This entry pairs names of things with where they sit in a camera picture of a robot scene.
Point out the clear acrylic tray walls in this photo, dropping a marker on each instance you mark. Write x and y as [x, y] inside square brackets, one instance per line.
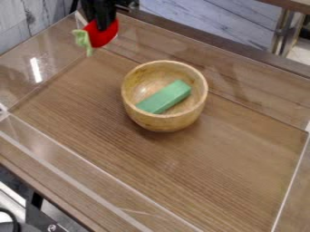
[233, 174]

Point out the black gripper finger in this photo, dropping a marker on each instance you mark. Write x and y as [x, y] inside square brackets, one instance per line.
[90, 10]
[106, 13]

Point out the wooden table leg background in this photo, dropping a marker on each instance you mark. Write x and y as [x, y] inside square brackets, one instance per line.
[288, 30]

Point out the clear acrylic corner bracket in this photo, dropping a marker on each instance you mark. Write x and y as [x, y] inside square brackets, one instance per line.
[95, 35]

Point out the red plush fruit green leaf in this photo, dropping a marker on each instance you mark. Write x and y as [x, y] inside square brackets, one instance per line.
[90, 38]

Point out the wooden bowl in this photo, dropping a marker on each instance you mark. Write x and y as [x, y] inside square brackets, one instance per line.
[145, 80]

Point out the black table leg bracket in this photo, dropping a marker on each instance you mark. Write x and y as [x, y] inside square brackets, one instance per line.
[38, 218]

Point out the green rectangular block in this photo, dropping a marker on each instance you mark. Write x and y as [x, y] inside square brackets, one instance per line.
[165, 98]

